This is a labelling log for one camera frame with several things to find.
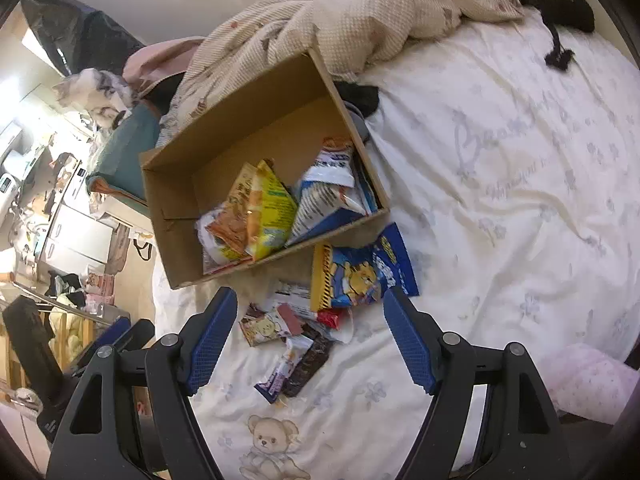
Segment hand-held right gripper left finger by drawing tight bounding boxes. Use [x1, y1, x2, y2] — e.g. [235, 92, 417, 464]
[45, 286, 239, 480]

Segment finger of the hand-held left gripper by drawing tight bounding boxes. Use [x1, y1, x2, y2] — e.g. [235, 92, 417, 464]
[75, 316, 132, 376]
[112, 319, 156, 354]

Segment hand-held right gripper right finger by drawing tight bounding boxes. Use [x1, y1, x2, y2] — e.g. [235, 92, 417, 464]
[382, 286, 576, 480]

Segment small bear print packet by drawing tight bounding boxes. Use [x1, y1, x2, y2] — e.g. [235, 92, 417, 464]
[239, 304, 304, 349]

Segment white stick sachet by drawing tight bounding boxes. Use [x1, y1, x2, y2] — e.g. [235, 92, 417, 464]
[254, 335, 314, 405]

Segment small red packet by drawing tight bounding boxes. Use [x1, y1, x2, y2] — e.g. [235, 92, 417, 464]
[316, 307, 349, 332]

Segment blue cat print packet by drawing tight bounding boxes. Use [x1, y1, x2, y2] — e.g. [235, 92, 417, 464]
[310, 222, 420, 312]

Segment silver white wrapper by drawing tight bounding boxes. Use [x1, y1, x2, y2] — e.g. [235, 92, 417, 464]
[264, 280, 321, 322]

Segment white crinkled snack packet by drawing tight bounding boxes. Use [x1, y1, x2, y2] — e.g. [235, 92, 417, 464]
[195, 207, 253, 274]

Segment orange snack packet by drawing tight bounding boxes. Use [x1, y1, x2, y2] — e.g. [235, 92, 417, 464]
[205, 162, 266, 259]

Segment yellow snack packet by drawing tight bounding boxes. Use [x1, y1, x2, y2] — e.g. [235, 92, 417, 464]
[247, 159, 300, 261]

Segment white and blue snack packet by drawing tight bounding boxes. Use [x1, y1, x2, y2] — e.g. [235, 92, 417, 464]
[287, 137, 381, 247]

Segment brown cardboard box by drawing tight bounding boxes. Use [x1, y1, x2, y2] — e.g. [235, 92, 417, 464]
[139, 47, 392, 291]

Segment yellow cloth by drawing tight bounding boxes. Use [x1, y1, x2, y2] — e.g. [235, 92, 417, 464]
[49, 309, 97, 362]

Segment black padded object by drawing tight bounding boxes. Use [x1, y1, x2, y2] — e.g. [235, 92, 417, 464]
[1, 295, 68, 396]

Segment white shopping bag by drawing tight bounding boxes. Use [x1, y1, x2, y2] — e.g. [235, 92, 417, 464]
[114, 225, 158, 274]

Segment white lower cabinets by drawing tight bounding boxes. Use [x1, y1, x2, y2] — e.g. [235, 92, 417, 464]
[37, 204, 115, 267]

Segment teal upholstered chair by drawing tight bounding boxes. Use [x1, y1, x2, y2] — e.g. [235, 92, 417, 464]
[86, 102, 164, 207]

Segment pink dotted pillow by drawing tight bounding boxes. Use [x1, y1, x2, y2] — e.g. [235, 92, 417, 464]
[542, 342, 639, 424]

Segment grey cloth item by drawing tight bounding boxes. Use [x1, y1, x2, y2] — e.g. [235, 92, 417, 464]
[347, 102, 372, 144]

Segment grey and white cat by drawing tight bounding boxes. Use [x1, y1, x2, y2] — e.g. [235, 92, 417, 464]
[52, 67, 137, 132]

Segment small black cloth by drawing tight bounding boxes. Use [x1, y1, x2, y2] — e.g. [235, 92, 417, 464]
[336, 81, 382, 117]

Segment pink blanket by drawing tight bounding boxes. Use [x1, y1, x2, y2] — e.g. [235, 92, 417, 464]
[122, 36, 207, 97]

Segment black hanging garment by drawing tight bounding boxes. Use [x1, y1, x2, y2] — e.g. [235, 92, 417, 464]
[20, 0, 147, 77]

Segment beige checked quilt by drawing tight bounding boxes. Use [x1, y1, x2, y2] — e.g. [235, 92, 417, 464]
[155, 0, 526, 150]

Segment metal rail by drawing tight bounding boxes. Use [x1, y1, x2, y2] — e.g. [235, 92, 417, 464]
[12, 280, 128, 322]

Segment black cloth with strap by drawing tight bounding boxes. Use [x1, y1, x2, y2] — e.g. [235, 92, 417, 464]
[520, 0, 597, 72]

